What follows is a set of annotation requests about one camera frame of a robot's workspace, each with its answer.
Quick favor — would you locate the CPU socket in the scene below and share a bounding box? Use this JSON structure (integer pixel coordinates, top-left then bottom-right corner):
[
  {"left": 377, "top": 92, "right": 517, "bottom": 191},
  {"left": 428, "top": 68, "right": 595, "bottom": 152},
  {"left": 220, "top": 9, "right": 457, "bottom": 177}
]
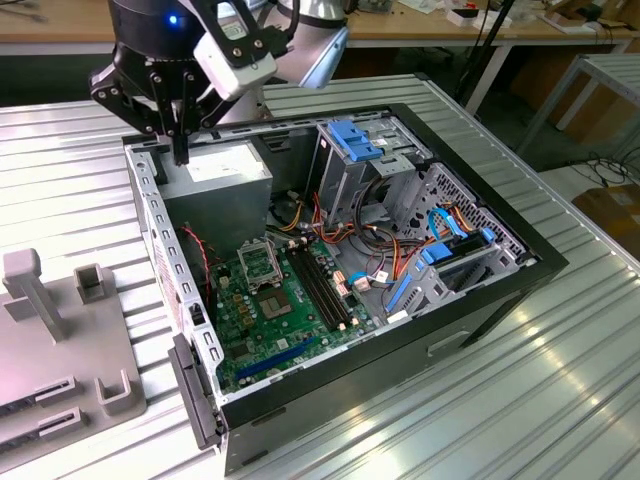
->
[{"left": 253, "top": 285, "right": 295, "bottom": 322}]

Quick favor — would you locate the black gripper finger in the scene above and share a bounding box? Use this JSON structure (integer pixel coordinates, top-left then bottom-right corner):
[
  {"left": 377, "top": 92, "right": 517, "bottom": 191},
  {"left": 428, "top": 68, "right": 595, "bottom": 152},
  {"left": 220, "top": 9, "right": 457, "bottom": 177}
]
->
[
  {"left": 87, "top": 65, "right": 182, "bottom": 166},
  {"left": 178, "top": 71, "right": 237, "bottom": 167}
]

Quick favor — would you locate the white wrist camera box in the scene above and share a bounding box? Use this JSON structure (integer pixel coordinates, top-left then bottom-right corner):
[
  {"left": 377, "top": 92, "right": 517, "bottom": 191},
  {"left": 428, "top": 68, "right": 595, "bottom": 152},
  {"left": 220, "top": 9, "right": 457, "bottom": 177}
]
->
[{"left": 192, "top": 32, "right": 279, "bottom": 101}]

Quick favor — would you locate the metal drive bay cage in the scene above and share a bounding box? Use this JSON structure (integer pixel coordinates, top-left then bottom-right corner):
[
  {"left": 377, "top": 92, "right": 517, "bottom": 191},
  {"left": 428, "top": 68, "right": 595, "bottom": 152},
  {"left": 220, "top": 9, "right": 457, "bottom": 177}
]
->
[{"left": 305, "top": 112, "right": 436, "bottom": 229}]

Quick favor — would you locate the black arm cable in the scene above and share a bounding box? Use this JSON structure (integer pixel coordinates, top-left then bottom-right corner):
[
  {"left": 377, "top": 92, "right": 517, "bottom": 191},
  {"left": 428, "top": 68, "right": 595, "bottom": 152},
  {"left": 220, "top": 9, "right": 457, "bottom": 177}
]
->
[{"left": 269, "top": 0, "right": 304, "bottom": 56}]

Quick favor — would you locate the wooden desk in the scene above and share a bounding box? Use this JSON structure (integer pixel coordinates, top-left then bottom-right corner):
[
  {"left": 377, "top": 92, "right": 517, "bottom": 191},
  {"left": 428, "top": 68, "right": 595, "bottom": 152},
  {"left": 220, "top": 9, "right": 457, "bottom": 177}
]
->
[{"left": 0, "top": 0, "right": 640, "bottom": 57}]

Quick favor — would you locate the red black twisted wire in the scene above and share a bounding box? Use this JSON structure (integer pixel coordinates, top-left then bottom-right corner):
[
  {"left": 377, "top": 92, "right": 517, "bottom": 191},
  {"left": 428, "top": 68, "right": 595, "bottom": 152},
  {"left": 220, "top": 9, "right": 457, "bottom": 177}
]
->
[{"left": 179, "top": 224, "right": 222, "bottom": 301}]

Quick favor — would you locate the grey power supply unit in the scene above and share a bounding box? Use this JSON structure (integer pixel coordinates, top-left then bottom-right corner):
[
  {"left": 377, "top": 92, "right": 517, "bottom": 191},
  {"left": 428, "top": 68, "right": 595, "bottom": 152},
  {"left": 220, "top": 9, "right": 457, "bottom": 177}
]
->
[{"left": 157, "top": 141, "right": 275, "bottom": 261}]

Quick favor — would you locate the orange power wire bundle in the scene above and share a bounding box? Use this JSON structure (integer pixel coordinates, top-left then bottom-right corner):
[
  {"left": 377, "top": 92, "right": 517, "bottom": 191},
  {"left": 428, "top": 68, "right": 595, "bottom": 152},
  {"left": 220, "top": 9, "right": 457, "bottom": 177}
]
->
[{"left": 310, "top": 192, "right": 426, "bottom": 281}]

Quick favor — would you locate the blue plastic bay rail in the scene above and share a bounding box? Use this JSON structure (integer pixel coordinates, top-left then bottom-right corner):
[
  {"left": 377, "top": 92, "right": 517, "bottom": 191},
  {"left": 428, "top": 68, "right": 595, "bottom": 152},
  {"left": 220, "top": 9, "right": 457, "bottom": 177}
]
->
[{"left": 384, "top": 259, "right": 427, "bottom": 322}]

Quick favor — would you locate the blue expansion slot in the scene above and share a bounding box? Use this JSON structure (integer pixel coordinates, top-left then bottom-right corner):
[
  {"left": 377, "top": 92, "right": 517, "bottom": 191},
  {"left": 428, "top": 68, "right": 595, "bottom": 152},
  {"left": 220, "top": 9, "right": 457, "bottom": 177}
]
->
[{"left": 235, "top": 335, "right": 318, "bottom": 381}]

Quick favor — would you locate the grey parts rack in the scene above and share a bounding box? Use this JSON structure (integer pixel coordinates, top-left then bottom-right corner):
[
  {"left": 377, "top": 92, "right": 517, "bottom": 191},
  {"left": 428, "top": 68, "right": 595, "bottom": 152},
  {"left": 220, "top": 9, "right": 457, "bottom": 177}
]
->
[{"left": 0, "top": 247, "right": 150, "bottom": 456}]

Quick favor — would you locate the brown cardboard box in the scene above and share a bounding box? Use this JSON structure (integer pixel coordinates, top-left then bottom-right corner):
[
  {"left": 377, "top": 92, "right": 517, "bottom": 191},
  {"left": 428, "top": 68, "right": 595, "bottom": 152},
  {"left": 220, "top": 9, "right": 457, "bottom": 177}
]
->
[{"left": 572, "top": 183, "right": 640, "bottom": 257}]

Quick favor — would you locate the blue looped data wire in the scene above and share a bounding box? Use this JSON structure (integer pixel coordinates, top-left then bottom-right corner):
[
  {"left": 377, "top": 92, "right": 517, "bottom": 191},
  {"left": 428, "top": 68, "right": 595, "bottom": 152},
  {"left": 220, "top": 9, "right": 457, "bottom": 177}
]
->
[{"left": 426, "top": 205, "right": 475, "bottom": 242}]

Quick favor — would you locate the blue wire with plug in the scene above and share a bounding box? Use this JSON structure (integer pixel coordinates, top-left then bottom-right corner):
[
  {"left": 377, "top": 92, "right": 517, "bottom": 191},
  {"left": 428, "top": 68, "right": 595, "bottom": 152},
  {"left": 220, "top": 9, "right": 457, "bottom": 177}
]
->
[{"left": 346, "top": 269, "right": 396, "bottom": 292}]

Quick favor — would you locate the metal disk bay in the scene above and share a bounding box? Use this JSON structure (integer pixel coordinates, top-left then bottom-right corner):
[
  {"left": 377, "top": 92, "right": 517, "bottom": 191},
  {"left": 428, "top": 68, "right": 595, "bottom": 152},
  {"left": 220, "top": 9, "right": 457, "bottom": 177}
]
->
[{"left": 399, "top": 239, "right": 524, "bottom": 324}]

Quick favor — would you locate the white metal frame table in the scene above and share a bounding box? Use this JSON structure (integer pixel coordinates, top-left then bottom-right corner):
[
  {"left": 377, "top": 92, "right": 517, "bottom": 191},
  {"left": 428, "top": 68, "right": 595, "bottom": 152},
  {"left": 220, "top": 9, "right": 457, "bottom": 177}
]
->
[{"left": 517, "top": 52, "right": 640, "bottom": 169}]

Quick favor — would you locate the black open PC case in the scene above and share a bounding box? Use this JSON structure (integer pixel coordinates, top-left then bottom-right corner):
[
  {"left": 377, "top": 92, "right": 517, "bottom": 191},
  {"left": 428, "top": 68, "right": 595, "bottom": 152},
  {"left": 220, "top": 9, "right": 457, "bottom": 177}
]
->
[{"left": 121, "top": 102, "right": 570, "bottom": 476}]

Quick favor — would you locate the green motherboard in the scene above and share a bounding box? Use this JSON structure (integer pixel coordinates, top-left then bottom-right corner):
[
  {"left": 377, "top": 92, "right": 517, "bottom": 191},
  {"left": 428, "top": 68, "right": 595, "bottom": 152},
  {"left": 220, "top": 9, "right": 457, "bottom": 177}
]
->
[{"left": 209, "top": 238, "right": 382, "bottom": 396}]

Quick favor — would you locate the blue plastic drive latch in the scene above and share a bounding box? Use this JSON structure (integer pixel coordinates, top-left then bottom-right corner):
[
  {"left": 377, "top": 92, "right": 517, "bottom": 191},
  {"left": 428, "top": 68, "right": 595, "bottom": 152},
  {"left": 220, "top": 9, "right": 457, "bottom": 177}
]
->
[{"left": 327, "top": 118, "right": 387, "bottom": 164}]

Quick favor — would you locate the black RAM slot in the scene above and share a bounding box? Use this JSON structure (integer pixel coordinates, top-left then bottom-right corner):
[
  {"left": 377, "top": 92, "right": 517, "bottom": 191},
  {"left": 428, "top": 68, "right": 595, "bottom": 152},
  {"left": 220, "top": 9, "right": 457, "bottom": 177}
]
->
[
  {"left": 311, "top": 244, "right": 355, "bottom": 324},
  {"left": 291, "top": 249, "right": 335, "bottom": 332},
  {"left": 298, "top": 248, "right": 342, "bottom": 330},
  {"left": 304, "top": 246, "right": 348, "bottom": 327}
]

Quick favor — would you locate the white flat box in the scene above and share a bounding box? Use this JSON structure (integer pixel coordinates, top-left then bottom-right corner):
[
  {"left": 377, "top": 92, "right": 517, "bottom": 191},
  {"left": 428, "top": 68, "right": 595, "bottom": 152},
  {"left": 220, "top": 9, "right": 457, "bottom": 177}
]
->
[{"left": 446, "top": 5, "right": 512, "bottom": 30}]

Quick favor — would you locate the blue disk carrier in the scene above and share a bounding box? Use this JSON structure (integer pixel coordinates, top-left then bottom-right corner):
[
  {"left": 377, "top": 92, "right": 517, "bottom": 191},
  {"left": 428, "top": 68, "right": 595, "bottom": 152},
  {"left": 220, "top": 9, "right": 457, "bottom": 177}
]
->
[{"left": 419, "top": 227, "right": 497, "bottom": 267}]

